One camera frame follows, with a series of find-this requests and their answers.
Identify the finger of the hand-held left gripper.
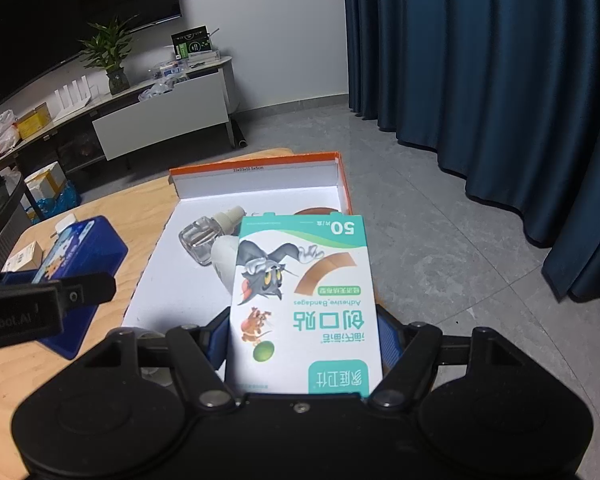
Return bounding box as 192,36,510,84
0,270,117,309

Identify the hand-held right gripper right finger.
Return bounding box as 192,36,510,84
369,302,536,409

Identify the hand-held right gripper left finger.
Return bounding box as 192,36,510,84
75,306,236,408

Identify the blue tissue pack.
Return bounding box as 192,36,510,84
32,216,129,360

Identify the white barcode carton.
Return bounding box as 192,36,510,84
1,241,45,273

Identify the white charger plug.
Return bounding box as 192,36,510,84
52,214,78,237

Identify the orange white cardboard box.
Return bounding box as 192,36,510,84
121,150,353,331

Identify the green cartoon bandage box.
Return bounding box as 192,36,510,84
224,214,385,396

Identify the clear liquid refill bottle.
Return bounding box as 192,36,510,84
178,205,245,267

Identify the blue plastic bag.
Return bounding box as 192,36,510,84
27,180,82,221

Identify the white cardboard carton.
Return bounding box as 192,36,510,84
24,161,66,201

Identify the tv cabinet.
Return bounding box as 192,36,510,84
0,55,241,191

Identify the white plastic bag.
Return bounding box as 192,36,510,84
0,110,21,157

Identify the yellow box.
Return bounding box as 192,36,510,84
16,103,51,140

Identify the white router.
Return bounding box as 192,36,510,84
54,75,101,122

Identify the clear plastic bag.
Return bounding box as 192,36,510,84
138,80,188,102

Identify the dark glass vase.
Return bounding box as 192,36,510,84
106,67,131,96

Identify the small white blue box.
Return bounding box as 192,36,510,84
152,60,191,81

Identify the bamboo plant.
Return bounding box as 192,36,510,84
77,17,138,73

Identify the clear plastic organizer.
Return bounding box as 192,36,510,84
180,49,221,64

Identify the green black box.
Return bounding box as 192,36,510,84
171,26,216,59

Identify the black television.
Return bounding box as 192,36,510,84
0,0,182,116

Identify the dark blue curtain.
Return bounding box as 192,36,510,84
342,0,600,356

